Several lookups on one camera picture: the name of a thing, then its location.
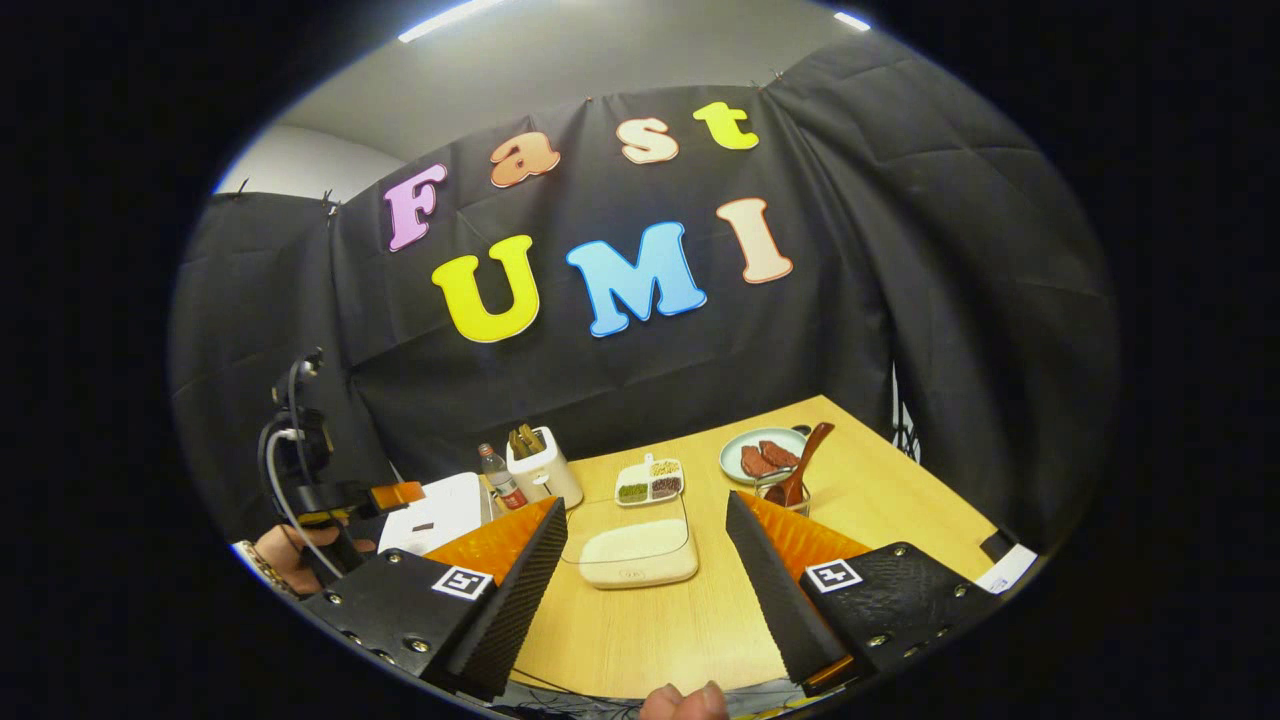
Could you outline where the brown wooden spoon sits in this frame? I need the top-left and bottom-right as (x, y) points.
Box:
(765, 421), (836, 509)

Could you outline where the black backdrop cloth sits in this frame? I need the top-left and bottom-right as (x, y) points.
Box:
(168, 30), (1116, 561)

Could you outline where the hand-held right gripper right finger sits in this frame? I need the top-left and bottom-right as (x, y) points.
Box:
(724, 489), (1002, 699)

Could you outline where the white paper sheet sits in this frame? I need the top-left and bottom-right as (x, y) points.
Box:
(975, 543), (1039, 595)

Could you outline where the metal bracelet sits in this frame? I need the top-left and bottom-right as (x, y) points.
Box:
(233, 540), (301, 601)

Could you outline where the white divided grain dish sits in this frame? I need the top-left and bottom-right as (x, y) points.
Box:
(614, 455), (685, 508)

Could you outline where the pale green plate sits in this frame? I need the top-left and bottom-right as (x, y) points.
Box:
(719, 427), (809, 486)

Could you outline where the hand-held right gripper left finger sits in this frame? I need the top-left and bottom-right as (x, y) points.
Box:
(300, 496), (570, 702)

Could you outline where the black tripod stand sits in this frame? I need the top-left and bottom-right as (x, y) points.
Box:
(890, 365), (921, 463)

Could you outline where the white toaster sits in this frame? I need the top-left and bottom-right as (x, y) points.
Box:
(505, 425), (585, 511)

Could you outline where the red label water bottle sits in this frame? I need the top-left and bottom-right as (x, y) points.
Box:
(477, 443), (528, 513)

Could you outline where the metal wire chopstick holder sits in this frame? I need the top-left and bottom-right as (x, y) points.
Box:
(755, 478), (812, 518)

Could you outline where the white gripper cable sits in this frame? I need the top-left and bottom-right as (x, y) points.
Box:
(262, 428), (346, 581)

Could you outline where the white rice cooker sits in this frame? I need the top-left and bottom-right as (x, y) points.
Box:
(378, 472), (493, 556)

